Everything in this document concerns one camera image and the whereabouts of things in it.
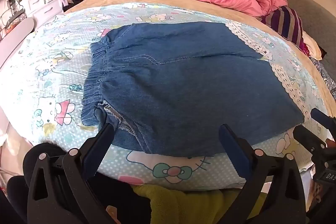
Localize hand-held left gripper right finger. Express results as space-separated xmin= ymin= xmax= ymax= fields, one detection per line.
xmin=219 ymin=124 xmax=307 ymax=224

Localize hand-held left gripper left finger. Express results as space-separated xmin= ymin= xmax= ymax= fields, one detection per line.
xmin=27 ymin=122 xmax=115 ymax=224

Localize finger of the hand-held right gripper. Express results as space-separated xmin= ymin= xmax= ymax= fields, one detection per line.
xmin=311 ymin=108 xmax=336 ymax=133
xmin=293 ymin=125 xmax=328 ymax=155

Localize denim pants with lace hem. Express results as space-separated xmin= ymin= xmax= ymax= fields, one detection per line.
xmin=81 ymin=21 xmax=319 ymax=157

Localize blue patterned cloth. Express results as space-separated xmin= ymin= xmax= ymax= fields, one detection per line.
xmin=312 ymin=59 xmax=336 ymax=100

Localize dark cloth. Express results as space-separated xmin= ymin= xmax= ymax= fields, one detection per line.
xmin=7 ymin=143 xmax=151 ymax=224

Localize cream cloth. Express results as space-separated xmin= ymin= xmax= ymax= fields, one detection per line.
xmin=302 ymin=31 xmax=322 ymax=61

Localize yellow-green towel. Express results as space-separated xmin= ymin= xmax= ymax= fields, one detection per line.
xmin=131 ymin=183 xmax=264 ymax=224

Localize cartoon printed blanket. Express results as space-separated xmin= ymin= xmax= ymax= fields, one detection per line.
xmin=0 ymin=2 xmax=332 ymax=191

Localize purple striped cloth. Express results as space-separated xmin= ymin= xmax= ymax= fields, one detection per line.
xmin=260 ymin=6 xmax=305 ymax=49

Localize grey padded headboard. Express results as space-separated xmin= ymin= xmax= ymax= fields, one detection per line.
xmin=270 ymin=0 xmax=336 ymax=88

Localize pink bed footboard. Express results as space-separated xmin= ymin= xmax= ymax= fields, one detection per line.
xmin=0 ymin=17 xmax=36 ymax=68

